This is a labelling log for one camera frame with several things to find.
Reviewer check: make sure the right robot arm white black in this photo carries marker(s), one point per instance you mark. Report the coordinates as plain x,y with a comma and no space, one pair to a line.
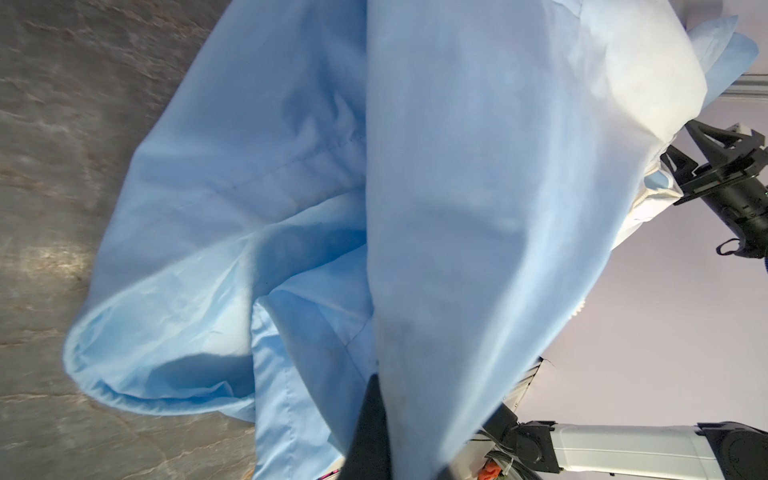
505,448

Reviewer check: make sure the light blue jacket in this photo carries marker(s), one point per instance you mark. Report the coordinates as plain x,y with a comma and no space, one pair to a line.
425,191

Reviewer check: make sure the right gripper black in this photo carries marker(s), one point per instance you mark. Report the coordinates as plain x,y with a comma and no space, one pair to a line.
738,199

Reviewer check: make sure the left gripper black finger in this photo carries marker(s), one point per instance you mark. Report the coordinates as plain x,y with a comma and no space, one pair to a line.
369,456

